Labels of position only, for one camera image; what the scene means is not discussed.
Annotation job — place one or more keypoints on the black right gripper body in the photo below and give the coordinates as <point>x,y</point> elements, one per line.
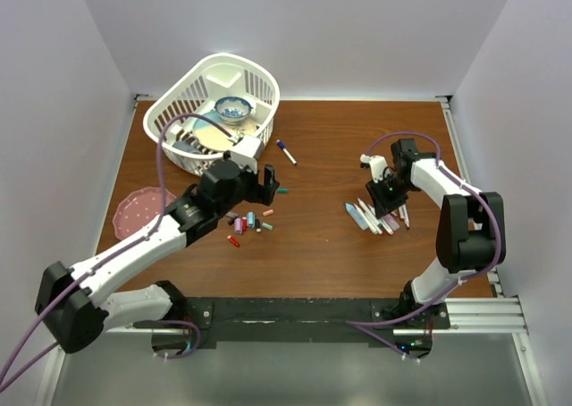
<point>390,192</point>

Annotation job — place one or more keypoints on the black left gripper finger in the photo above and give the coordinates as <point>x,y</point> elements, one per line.
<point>269,176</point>
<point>268,193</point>

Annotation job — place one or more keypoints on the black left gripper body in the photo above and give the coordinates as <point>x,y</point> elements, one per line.
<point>248,190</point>

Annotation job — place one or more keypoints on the red cap white marker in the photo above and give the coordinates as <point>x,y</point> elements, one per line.
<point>404,216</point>

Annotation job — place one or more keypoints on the light blue marker cap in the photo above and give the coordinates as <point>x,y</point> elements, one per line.
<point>251,220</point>

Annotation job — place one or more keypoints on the purple highlighter marker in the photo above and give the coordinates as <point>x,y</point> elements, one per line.
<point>392,222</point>

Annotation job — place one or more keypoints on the purple highlighter cap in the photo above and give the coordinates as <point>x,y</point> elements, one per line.
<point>238,226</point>

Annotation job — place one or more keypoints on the light blue capped marker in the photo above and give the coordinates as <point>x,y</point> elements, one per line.
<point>356,217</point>

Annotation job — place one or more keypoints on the teal capped white marker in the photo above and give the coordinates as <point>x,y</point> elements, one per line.
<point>372,217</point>

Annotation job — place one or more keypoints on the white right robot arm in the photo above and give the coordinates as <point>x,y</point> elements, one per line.
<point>470,239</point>

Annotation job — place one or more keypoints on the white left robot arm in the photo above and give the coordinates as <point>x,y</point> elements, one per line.
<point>79,303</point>

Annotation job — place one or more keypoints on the cream and blue plate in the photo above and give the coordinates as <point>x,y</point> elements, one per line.
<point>211,137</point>

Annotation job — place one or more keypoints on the blue patterned bowl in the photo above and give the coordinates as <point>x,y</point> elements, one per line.
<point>233,110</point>

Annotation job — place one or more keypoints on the white plastic basket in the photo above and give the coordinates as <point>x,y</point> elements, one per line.
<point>213,77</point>

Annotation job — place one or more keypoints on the pink dotted plate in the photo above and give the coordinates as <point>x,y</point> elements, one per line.
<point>137,210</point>

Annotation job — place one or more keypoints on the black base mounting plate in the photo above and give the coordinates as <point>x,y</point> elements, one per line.
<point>285,320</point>

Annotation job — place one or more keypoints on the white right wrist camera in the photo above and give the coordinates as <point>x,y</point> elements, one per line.
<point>375,164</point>

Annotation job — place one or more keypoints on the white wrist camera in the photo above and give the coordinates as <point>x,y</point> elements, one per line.
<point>246,153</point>
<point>375,164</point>

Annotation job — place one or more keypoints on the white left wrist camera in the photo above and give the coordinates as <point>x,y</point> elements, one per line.
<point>246,153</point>

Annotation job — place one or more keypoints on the aluminium frame rail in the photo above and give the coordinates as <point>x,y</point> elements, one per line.
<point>500,315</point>

